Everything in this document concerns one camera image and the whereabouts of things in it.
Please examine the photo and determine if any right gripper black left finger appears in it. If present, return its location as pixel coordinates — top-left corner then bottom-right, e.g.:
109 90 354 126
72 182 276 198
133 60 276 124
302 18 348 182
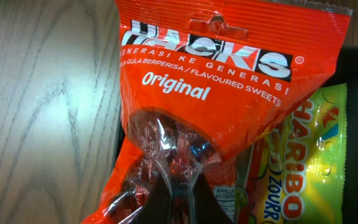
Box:
138 175 172 224

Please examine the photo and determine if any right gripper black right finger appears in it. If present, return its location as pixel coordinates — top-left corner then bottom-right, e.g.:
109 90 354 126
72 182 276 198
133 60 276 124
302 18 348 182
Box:
193 174 233 224

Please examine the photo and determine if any Haribo Worms Zourr bag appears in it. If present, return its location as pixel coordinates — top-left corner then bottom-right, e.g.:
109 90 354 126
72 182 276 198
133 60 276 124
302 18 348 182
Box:
234 84 347 224

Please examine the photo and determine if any red Hacks candy bag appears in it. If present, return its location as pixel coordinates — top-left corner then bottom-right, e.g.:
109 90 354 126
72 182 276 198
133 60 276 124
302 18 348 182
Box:
80 0 353 224

